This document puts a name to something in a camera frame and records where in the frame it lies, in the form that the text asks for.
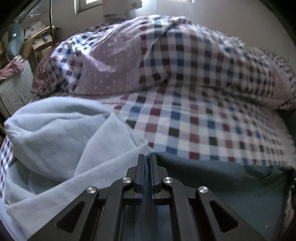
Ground dark teal t-shirt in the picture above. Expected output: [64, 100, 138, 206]
[122, 152, 294, 240]

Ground light blue garment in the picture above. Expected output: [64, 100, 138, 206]
[1, 97, 151, 240]

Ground black clothes rack pole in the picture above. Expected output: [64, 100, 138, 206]
[49, 0, 56, 47]

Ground plaid bed sheet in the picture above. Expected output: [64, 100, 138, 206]
[1, 87, 295, 195]

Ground plaid rolled duvet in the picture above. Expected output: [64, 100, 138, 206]
[32, 15, 295, 110]

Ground pink cloth on suitcase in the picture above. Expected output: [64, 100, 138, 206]
[0, 55, 24, 81]

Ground cardboard boxes stack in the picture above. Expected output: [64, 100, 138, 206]
[21, 26, 55, 69]

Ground bright window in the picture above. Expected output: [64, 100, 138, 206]
[74, 0, 102, 14]

